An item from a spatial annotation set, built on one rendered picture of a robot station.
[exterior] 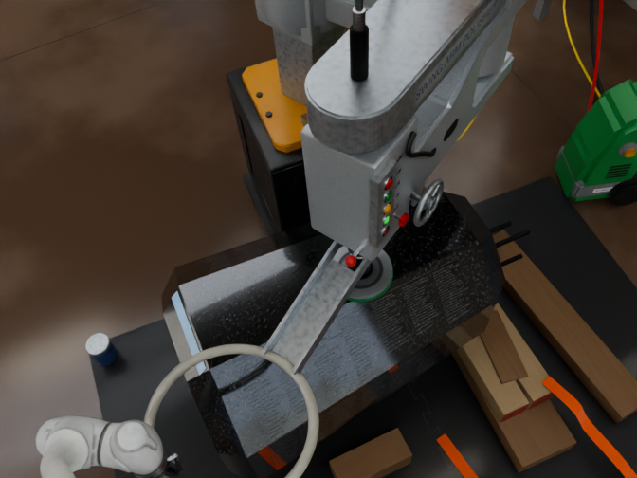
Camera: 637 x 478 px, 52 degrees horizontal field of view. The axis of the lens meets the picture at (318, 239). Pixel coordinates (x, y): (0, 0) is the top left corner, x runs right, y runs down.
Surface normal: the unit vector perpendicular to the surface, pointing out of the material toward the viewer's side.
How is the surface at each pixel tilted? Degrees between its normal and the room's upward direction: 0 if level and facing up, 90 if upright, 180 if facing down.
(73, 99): 0
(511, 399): 0
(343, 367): 45
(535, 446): 0
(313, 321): 16
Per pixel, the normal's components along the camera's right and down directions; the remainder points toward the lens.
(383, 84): -0.06, -0.55
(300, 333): -0.21, -0.33
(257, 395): 0.28, 0.13
